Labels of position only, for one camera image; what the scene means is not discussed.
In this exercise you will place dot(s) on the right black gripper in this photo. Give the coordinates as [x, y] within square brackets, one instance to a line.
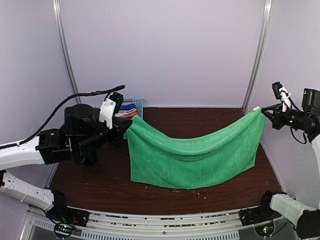
[276, 117]

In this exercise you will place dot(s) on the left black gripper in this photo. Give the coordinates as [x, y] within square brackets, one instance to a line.
[119, 129]

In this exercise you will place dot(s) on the green microfiber towel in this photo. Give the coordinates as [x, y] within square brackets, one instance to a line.
[192, 163]

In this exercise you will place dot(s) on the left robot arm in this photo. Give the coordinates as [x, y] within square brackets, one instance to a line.
[85, 130]

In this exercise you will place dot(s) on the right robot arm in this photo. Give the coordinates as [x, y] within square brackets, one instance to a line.
[305, 219]

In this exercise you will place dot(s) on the orange white rolled towel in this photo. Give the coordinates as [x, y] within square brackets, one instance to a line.
[127, 114]

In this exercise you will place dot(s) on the blue rolled towel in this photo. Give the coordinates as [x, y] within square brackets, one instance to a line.
[128, 107]

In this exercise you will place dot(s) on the dark blue mug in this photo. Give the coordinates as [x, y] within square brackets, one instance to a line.
[89, 158]

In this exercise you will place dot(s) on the light blue plastic basket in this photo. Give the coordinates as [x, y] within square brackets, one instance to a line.
[138, 103]

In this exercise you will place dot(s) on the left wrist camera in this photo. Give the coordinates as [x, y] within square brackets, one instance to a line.
[109, 107]

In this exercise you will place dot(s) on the right aluminium post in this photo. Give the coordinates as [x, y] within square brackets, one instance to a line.
[261, 47]

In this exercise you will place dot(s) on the aluminium post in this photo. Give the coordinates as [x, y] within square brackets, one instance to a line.
[56, 5]
[261, 47]

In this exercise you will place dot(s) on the aluminium front rail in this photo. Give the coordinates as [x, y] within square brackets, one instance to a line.
[221, 225]

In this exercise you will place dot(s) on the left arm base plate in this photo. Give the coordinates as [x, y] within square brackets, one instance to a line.
[71, 216]

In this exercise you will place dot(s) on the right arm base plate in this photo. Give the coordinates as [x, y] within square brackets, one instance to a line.
[255, 215]

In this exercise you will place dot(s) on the left aluminium post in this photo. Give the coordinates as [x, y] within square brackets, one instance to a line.
[56, 5]

